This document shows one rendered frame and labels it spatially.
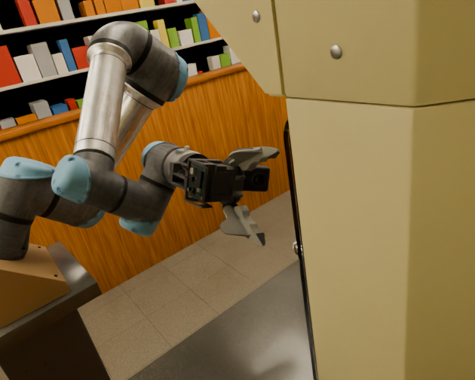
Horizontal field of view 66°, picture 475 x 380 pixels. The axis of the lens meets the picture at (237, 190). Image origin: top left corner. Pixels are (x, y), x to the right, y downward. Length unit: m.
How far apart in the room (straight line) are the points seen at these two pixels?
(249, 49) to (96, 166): 0.42
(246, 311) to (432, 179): 0.57
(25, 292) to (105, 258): 1.56
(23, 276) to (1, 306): 0.08
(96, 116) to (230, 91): 2.02
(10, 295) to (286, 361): 0.63
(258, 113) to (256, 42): 2.58
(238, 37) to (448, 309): 0.28
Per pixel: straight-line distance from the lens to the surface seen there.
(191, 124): 2.55
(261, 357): 0.71
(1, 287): 0.98
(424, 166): 0.27
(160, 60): 0.95
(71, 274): 1.09
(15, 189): 0.99
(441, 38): 0.25
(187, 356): 0.74
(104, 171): 0.70
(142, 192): 0.73
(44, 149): 2.24
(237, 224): 0.59
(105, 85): 0.81
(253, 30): 0.33
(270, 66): 0.32
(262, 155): 0.55
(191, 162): 0.60
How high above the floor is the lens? 1.48
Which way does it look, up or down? 25 degrees down
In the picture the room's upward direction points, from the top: 11 degrees counter-clockwise
